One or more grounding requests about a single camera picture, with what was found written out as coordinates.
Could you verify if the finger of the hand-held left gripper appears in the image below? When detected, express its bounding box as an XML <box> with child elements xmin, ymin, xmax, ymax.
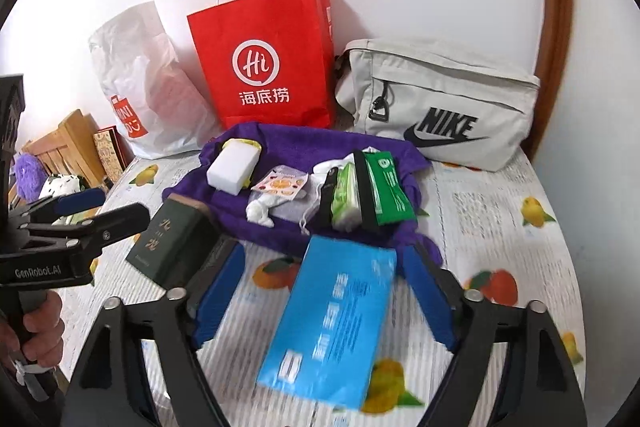
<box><xmin>75</xmin><ymin>203</ymin><xmax>151</xmax><ymax>278</ymax></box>
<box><xmin>22</xmin><ymin>188</ymin><xmax>107</xmax><ymax>224</ymax></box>

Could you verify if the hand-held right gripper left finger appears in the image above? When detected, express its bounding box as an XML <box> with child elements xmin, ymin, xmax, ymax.
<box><xmin>60</xmin><ymin>237</ymin><xmax>247</xmax><ymax>427</ymax></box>

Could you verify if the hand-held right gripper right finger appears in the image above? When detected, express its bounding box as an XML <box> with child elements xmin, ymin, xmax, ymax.
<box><xmin>402</xmin><ymin>239</ymin><xmax>588</xmax><ymax>427</ymax></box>

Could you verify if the white tissue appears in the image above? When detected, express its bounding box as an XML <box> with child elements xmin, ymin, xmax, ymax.
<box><xmin>245</xmin><ymin>196</ymin><xmax>288</xmax><ymax>228</ymax></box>

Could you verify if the blue tissue pack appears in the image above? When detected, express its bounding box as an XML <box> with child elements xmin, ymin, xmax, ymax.
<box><xmin>256</xmin><ymin>234</ymin><xmax>398</xmax><ymax>410</ymax></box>

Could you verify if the green snack packet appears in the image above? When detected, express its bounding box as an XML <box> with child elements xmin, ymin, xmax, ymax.
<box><xmin>362</xmin><ymin>151</ymin><xmax>418</xmax><ymax>228</ymax></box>

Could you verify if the white translucent pouch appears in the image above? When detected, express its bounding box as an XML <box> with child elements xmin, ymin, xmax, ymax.
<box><xmin>280</xmin><ymin>192</ymin><xmax>321</xmax><ymax>233</ymax></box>

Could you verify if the black strip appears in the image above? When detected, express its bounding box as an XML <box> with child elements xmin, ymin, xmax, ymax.
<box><xmin>351</xmin><ymin>150</ymin><xmax>382</xmax><ymax>234</ymax></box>

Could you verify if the orange printed small packet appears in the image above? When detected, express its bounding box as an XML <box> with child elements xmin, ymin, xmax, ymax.
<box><xmin>250</xmin><ymin>165</ymin><xmax>310</xmax><ymax>198</ymax></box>

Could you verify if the white sponge block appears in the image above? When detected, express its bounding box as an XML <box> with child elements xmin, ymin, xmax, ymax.
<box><xmin>206</xmin><ymin>141</ymin><xmax>262</xmax><ymax>196</ymax></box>

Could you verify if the green tissue packet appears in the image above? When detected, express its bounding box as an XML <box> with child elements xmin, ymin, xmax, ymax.
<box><xmin>330</xmin><ymin>162</ymin><xmax>366</xmax><ymax>233</ymax></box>

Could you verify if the black strap tool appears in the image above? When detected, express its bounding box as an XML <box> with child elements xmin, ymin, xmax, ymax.
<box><xmin>316</xmin><ymin>169</ymin><xmax>342</xmax><ymax>228</ymax></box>

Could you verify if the person's left hand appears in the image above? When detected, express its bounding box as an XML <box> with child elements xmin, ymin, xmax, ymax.
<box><xmin>0</xmin><ymin>292</ymin><xmax>63</xmax><ymax>375</ymax></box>

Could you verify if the white floral pillow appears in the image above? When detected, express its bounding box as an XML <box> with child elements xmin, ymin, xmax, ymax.
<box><xmin>37</xmin><ymin>174</ymin><xmax>88</xmax><ymax>200</ymax></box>

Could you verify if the dark green tin box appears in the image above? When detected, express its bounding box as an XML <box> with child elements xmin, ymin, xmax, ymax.
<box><xmin>125</xmin><ymin>197</ymin><xmax>221</xmax><ymax>290</ymax></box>

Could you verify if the purple plush toy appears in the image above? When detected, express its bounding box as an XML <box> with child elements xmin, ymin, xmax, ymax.
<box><xmin>12</xmin><ymin>154</ymin><xmax>47</xmax><ymax>202</ymax></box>

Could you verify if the wooden headboard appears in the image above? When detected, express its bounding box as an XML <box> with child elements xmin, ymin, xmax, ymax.
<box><xmin>22</xmin><ymin>108</ymin><xmax>108</xmax><ymax>188</ymax></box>

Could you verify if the fruit print tablecloth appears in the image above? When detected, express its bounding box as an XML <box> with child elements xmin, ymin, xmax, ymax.
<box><xmin>65</xmin><ymin>147</ymin><xmax>586</xmax><ymax>427</ymax></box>

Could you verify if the white plastic shopping bag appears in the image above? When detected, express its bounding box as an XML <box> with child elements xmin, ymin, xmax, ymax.
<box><xmin>89</xmin><ymin>1</ymin><xmax>223</xmax><ymax>159</ymax></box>

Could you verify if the purple towel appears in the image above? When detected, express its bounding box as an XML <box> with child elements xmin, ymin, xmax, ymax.
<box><xmin>162</xmin><ymin>122</ymin><xmax>443</xmax><ymax>278</ymax></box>

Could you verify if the grey waist bag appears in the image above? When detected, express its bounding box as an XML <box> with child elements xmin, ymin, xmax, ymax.
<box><xmin>334</xmin><ymin>38</ymin><xmax>542</xmax><ymax>172</ymax></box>

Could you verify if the red paper shopping bag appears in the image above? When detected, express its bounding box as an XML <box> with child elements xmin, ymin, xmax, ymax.
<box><xmin>186</xmin><ymin>0</ymin><xmax>336</xmax><ymax>130</ymax></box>

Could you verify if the brown wooden door frame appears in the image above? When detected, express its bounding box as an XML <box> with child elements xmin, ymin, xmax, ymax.
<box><xmin>520</xmin><ymin>0</ymin><xmax>573</xmax><ymax>162</ymax></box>

